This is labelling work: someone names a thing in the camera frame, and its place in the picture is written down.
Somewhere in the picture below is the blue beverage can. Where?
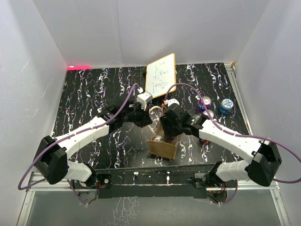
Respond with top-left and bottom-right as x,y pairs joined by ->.
219,98 -> 234,115

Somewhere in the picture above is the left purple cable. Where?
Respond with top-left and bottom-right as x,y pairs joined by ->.
17,83 -> 142,191

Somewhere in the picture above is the pink tape strip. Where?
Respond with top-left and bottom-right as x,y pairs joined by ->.
66,66 -> 90,71

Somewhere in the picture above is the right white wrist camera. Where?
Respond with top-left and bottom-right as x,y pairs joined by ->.
164,98 -> 180,107

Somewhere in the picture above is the patterned canvas tote bag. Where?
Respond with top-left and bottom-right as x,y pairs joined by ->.
147,105 -> 186,160

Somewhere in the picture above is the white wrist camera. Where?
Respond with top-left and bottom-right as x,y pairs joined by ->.
164,98 -> 180,107
136,92 -> 153,111

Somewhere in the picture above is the black front base bar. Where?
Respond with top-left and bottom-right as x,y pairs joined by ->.
95,164 -> 226,199

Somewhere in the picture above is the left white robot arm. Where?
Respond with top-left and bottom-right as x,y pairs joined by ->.
34,103 -> 152,188

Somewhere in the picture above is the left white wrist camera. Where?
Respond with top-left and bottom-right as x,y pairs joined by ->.
136,92 -> 153,111

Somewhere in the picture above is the purple soda can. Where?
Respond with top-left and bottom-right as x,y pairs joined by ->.
198,96 -> 212,112
203,110 -> 214,118

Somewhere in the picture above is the small wood-framed whiteboard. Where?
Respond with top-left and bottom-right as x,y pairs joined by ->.
145,53 -> 176,98

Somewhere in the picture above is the red soda can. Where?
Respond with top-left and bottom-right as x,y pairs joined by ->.
200,139 -> 211,145

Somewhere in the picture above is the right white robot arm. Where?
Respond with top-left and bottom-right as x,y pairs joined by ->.
160,104 -> 282,187

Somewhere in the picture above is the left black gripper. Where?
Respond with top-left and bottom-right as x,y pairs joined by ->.
123,103 -> 152,129

